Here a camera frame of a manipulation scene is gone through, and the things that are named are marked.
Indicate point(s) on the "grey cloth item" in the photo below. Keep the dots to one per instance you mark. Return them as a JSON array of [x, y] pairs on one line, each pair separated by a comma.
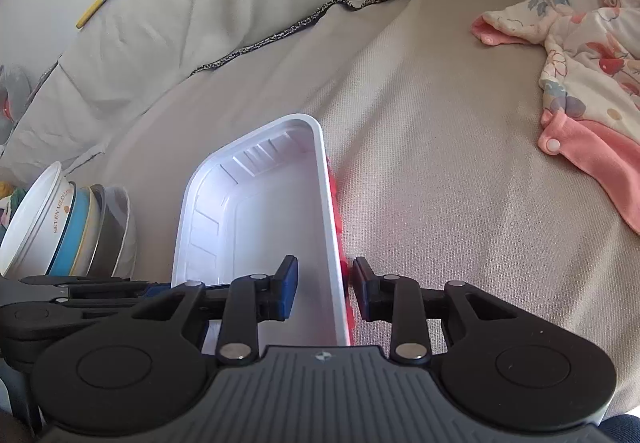
[[12, 103]]

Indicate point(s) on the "white plastic bowl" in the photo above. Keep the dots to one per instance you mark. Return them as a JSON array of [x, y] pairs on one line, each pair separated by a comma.
[[35, 218]]

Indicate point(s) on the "pink floral baby clothing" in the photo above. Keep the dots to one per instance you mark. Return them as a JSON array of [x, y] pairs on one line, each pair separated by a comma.
[[580, 48]]

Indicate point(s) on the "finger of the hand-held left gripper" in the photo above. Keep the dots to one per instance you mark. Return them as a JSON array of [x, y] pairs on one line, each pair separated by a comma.
[[75, 280], [110, 295]]

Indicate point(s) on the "dark blue trousers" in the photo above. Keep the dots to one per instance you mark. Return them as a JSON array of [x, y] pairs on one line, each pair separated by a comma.
[[622, 430]]

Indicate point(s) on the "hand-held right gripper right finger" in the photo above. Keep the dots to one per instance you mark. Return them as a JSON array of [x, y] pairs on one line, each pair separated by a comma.
[[362, 288]]

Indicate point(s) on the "yellow-rimmed white bowl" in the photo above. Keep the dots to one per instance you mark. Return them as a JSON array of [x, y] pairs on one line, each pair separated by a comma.
[[87, 233]]

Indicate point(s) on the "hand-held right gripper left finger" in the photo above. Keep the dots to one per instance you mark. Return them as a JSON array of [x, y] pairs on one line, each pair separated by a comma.
[[286, 285]]

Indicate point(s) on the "stainless steel basin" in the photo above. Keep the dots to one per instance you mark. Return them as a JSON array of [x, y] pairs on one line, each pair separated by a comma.
[[112, 233]]

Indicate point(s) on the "white plastic tray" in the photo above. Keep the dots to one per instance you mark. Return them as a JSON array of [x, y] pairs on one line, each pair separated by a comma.
[[270, 203]]

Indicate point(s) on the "blue enamel bowl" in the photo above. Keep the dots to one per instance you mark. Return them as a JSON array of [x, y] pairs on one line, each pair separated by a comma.
[[70, 233]]

